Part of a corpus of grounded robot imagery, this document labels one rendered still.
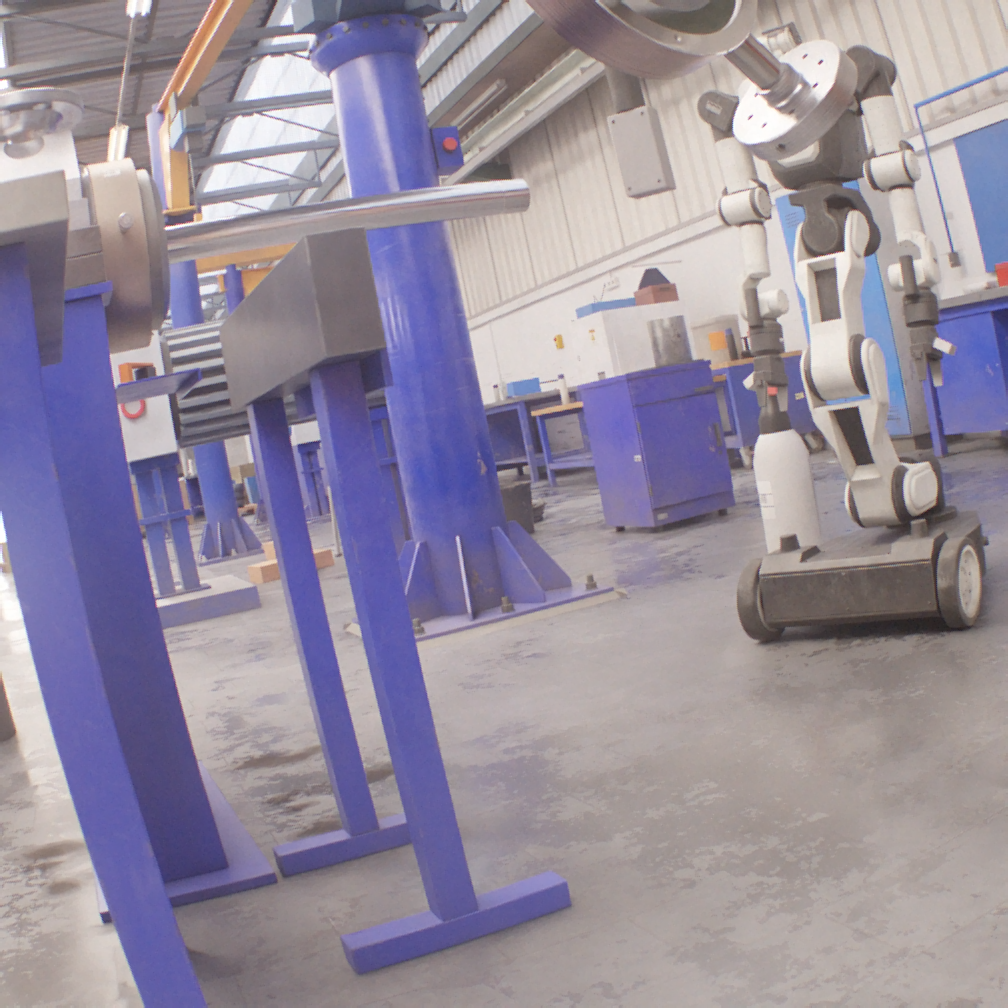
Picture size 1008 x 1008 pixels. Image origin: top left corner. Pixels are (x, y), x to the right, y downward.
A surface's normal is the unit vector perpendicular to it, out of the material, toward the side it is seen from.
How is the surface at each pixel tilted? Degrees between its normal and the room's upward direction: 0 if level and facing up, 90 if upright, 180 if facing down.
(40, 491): 90
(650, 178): 90
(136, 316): 142
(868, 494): 106
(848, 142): 101
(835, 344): 66
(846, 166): 123
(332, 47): 129
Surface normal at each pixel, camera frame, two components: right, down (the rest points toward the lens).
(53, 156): 0.14, -0.71
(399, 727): 0.39, -0.03
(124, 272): 0.43, 0.36
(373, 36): 0.22, 0.63
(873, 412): -0.61, 0.35
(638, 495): -0.91, 0.20
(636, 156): -0.54, 0.15
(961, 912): -0.19, -0.98
